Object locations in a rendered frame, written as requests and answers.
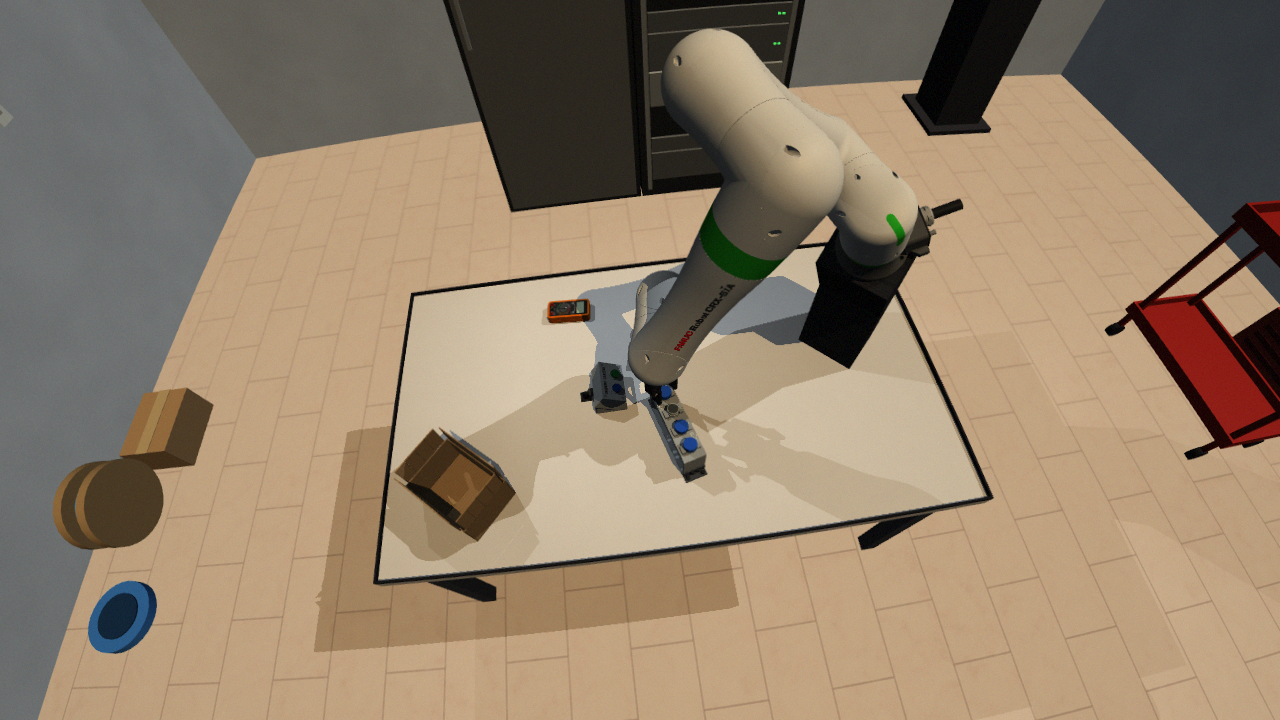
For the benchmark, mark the black table edge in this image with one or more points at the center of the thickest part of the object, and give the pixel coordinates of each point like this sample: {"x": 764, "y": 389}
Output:
{"x": 390, "y": 450}

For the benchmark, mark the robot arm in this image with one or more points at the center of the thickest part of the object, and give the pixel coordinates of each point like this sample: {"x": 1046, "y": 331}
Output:
{"x": 782, "y": 177}

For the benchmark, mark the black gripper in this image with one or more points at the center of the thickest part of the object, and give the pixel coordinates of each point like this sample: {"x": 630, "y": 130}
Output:
{"x": 656, "y": 393}

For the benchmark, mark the orange digital multimeter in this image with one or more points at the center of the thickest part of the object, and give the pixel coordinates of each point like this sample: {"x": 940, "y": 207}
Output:
{"x": 568, "y": 311}

